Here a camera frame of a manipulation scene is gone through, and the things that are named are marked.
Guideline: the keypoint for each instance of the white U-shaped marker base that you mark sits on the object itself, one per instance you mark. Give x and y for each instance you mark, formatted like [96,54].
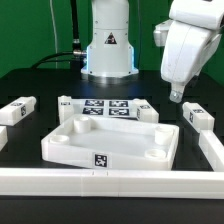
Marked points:
[138,109]

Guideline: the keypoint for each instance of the white right fence rail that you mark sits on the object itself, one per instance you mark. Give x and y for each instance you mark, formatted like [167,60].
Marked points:
[213,149]

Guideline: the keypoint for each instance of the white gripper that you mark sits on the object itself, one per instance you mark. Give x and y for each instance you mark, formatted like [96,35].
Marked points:
[186,51]

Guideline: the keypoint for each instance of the white front fence rail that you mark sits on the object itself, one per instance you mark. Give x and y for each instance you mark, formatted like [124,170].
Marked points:
[111,183]

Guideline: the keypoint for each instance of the white fence rail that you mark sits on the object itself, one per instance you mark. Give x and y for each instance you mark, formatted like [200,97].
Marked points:
[213,149]
[111,183]

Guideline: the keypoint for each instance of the white desk top tray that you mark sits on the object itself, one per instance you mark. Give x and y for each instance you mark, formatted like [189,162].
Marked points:
[108,143]

